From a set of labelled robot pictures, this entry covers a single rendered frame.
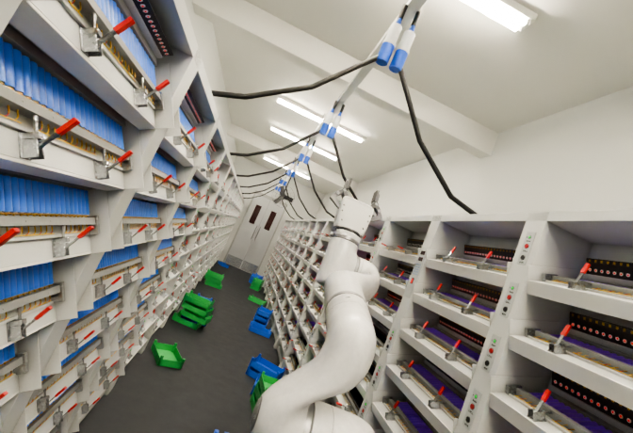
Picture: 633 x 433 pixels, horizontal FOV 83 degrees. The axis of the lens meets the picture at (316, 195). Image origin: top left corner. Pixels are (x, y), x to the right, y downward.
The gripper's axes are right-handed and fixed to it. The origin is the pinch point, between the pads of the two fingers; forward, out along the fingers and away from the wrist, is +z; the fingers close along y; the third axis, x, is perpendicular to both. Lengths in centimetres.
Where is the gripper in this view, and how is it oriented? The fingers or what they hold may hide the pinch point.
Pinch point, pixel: (363, 187)
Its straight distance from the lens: 109.9
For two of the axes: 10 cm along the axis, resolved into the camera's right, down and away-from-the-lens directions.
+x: 2.4, -3.1, -9.2
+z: 3.4, -8.6, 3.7
